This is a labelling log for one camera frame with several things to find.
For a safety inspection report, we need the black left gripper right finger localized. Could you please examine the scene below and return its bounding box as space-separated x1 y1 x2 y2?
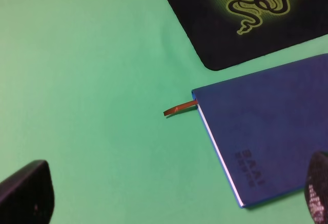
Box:
304 151 327 223

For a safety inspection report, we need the blue hardcover notebook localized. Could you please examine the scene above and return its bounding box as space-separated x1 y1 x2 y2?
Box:
192 54 327 208

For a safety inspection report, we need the black green logo mouse pad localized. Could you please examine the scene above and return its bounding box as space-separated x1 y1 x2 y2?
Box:
167 0 327 71

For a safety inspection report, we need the brown ribbon bookmark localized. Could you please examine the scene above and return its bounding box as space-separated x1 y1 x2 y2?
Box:
163 100 198 116

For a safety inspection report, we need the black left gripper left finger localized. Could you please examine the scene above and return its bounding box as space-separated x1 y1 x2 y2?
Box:
1 160 55 223

